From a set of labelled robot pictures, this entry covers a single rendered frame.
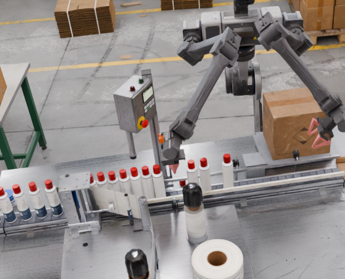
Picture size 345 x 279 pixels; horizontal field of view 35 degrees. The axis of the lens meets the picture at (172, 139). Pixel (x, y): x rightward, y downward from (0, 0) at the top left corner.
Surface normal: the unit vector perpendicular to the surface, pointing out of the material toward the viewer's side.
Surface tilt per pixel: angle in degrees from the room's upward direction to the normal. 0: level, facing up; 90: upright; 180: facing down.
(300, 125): 90
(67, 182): 0
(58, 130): 0
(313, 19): 90
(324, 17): 90
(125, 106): 90
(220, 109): 0
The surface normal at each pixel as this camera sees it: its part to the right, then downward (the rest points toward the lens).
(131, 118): -0.49, 0.56
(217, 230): -0.10, -0.80
